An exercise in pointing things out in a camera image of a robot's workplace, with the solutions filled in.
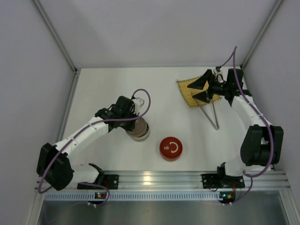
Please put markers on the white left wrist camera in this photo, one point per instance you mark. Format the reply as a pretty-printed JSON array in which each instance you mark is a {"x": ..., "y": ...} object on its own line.
[{"x": 138, "y": 104}]

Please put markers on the grey round lid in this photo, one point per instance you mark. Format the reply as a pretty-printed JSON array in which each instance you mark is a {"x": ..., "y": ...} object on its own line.
[{"x": 140, "y": 129}]

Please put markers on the red-banded steel bowl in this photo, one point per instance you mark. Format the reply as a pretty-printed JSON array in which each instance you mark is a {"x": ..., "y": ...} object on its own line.
[{"x": 170, "y": 159}]

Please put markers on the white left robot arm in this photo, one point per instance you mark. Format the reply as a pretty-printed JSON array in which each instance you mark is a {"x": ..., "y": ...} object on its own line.
[{"x": 57, "y": 163}]

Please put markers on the slotted cable duct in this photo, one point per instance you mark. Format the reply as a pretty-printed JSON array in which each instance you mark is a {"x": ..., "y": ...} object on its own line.
[{"x": 96, "y": 196}]

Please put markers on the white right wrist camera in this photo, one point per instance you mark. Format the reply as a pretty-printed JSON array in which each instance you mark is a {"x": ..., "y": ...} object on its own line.
[{"x": 218, "y": 74}]

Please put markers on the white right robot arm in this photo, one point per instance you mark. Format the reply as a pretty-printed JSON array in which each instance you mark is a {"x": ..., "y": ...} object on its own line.
[{"x": 263, "y": 141}]

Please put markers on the aluminium front rail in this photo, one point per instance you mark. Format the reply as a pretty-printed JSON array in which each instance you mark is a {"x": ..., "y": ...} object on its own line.
[{"x": 191, "y": 180}]

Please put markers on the bamboo mat tray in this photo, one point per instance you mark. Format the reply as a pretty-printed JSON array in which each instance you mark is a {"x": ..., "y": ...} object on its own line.
[{"x": 187, "y": 93}]

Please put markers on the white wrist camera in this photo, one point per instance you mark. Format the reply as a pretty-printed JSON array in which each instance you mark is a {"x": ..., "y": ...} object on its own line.
[
  {"x": 218, "y": 74},
  {"x": 138, "y": 104}
]

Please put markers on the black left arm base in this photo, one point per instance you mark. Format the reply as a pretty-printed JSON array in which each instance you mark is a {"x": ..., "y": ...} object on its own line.
[{"x": 109, "y": 181}]

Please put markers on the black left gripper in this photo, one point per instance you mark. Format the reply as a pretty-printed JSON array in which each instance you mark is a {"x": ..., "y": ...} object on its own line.
[{"x": 131, "y": 125}]

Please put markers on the red round lid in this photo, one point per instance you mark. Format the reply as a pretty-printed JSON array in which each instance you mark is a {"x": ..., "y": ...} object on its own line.
[{"x": 171, "y": 147}]

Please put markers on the grey-banded steel bowl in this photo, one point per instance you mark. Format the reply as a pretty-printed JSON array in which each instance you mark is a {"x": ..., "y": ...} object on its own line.
[{"x": 142, "y": 137}]

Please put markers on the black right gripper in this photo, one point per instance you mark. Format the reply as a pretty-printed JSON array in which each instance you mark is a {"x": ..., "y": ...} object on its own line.
[{"x": 211, "y": 87}]

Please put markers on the steel serving tongs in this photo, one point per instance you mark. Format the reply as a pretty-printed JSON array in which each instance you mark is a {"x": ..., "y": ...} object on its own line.
[{"x": 214, "y": 117}]

